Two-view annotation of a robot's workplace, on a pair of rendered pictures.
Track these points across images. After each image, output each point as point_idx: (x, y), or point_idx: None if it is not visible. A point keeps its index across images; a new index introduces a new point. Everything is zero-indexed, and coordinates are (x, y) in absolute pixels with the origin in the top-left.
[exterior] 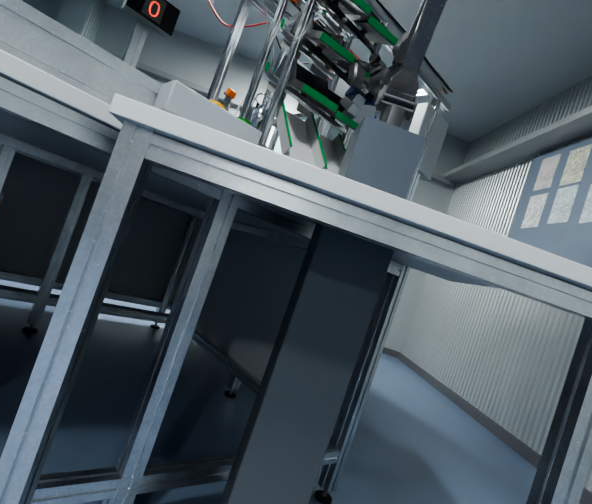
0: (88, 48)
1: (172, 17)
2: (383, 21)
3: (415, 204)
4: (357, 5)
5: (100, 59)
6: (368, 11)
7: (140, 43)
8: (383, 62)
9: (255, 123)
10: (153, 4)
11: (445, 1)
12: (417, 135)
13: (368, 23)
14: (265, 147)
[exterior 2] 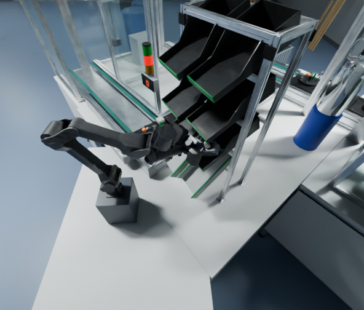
0: (107, 123)
1: (151, 85)
2: (268, 37)
3: (64, 216)
4: (171, 73)
5: (109, 126)
6: (176, 77)
7: (155, 93)
8: (180, 129)
9: (336, 78)
10: (146, 81)
11: (65, 151)
12: (96, 202)
13: (190, 82)
14: (139, 158)
